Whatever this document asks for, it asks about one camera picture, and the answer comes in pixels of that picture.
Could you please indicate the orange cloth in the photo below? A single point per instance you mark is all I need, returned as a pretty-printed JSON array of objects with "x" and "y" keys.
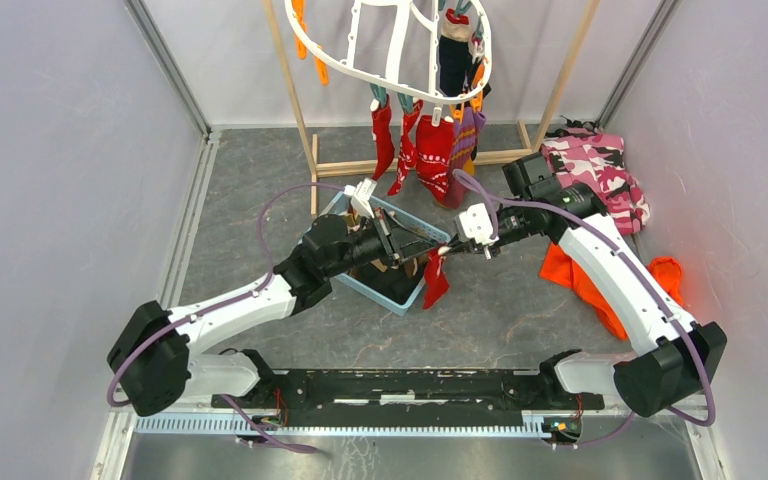
[{"x": 561, "y": 269}]

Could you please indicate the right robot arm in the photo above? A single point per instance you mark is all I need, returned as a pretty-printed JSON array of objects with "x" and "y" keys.
[{"x": 673, "y": 357}]

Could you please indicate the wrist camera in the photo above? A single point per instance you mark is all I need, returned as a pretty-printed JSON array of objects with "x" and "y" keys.
[
  {"x": 475, "y": 224},
  {"x": 359, "y": 197}
]

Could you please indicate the red white patterned sock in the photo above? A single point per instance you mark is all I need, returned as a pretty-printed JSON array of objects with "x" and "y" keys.
[{"x": 434, "y": 144}]

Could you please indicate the teal clothespin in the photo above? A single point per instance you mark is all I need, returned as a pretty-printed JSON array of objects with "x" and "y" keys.
[
  {"x": 406, "y": 102},
  {"x": 380, "y": 95}
]

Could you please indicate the white round sock hanger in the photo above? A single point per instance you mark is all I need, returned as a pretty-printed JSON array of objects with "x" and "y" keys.
[{"x": 329, "y": 29}]

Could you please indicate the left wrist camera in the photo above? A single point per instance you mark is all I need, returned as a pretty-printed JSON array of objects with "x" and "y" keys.
[{"x": 359, "y": 197}]

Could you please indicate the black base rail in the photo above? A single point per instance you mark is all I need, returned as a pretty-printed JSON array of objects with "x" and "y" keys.
[{"x": 382, "y": 398}]

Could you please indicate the pink camouflage cloth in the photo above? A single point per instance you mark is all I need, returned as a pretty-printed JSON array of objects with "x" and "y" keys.
[{"x": 579, "y": 156}]

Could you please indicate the white clothespin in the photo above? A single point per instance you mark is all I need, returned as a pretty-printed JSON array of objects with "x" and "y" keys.
[{"x": 436, "y": 116}]

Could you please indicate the tan sock in basket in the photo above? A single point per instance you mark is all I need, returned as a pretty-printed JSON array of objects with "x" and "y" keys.
[{"x": 376, "y": 267}]

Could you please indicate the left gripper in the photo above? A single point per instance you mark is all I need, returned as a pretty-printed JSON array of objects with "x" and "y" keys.
[{"x": 393, "y": 235}]

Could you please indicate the wooden hanger stand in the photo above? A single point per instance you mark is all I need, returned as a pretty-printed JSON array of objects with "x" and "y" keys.
[{"x": 407, "y": 12}]

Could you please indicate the red santa pattern sock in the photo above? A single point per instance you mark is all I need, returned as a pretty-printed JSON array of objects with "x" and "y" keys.
[{"x": 437, "y": 284}]

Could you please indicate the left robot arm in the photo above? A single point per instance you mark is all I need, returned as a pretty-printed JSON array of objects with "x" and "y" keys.
[{"x": 163, "y": 355}]

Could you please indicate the black hanging sock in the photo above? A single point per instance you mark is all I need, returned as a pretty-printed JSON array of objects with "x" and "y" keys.
[{"x": 457, "y": 66}]

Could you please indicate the beige red cuffed sock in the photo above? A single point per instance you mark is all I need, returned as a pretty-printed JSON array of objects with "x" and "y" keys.
[{"x": 456, "y": 26}]

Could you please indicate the purple striped hanging sock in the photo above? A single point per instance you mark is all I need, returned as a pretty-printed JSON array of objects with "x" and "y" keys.
[{"x": 467, "y": 131}]

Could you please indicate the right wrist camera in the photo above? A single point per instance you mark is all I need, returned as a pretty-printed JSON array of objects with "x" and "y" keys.
[{"x": 475, "y": 224}]

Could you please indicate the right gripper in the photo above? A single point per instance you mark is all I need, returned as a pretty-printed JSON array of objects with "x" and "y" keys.
[{"x": 468, "y": 247}]

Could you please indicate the red sock in basket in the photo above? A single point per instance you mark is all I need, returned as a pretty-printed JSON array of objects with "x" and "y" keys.
[{"x": 381, "y": 115}]

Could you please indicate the light blue laundry basket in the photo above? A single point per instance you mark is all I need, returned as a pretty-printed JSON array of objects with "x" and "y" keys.
[{"x": 399, "y": 304}]

